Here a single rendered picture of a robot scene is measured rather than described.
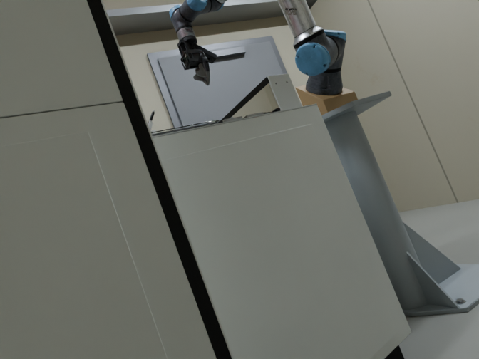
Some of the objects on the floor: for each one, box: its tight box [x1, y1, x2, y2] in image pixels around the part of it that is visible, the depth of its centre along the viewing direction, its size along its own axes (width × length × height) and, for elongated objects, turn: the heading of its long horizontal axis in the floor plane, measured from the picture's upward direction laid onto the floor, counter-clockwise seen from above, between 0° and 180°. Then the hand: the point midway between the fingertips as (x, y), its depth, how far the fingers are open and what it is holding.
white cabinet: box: [153, 105, 411, 359], centre depth 123 cm, size 64×96×82 cm, turn 135°
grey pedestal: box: [321, 91, 479, 317], centre depth 138 cm, size 51×44×82 cm
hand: (209, 82), depth 142 cm, fingers closed
